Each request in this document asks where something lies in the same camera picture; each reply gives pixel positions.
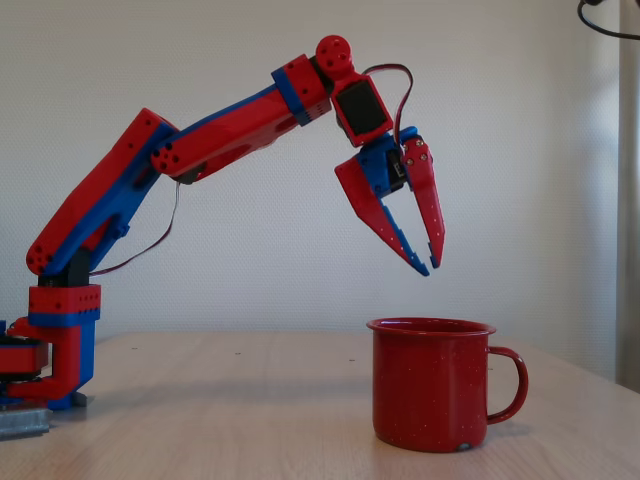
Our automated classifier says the black cable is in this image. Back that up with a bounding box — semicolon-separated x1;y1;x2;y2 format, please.
577;0;640;41

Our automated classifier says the arm servo wire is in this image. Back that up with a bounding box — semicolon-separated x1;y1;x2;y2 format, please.
89;180;181;276

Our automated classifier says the grey curtain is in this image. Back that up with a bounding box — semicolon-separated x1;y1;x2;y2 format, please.
615;0;640;394

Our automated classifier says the gripper servo wire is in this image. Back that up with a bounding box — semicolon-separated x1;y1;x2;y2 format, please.
362;63;415;149

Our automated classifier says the grey metal base plate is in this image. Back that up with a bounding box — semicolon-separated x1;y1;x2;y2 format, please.
0;407;54;442

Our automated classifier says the red enamel mug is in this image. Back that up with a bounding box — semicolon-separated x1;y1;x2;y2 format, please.
365;317;530;454

